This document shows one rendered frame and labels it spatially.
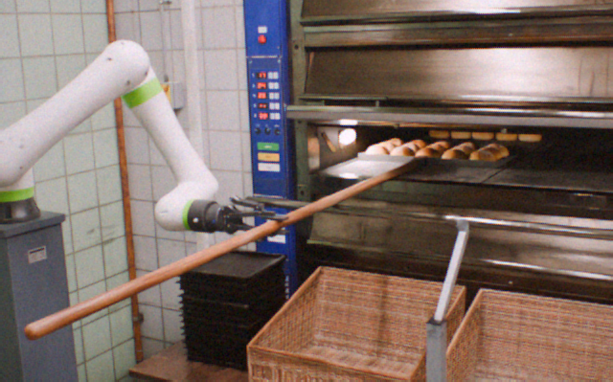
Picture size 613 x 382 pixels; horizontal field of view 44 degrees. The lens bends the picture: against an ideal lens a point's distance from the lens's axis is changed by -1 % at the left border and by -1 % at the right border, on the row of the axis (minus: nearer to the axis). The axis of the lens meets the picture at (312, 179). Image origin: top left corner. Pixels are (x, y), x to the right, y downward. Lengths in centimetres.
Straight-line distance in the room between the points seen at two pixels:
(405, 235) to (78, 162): 131
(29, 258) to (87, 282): 99
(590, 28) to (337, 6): 82
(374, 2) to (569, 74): 66
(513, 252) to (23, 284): 146
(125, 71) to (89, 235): 128
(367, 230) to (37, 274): 110
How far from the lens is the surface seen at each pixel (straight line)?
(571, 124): 222
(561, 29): 236
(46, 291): 229
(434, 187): 253
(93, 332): 328
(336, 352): 270
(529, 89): 237
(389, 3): 252
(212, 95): 292
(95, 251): 321
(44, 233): 225
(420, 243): 258
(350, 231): 269
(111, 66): 201
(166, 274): 166
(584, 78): 235
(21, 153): 204
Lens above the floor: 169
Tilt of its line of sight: 11 degrees down
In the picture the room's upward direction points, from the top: 2 degrees counter-clockwise
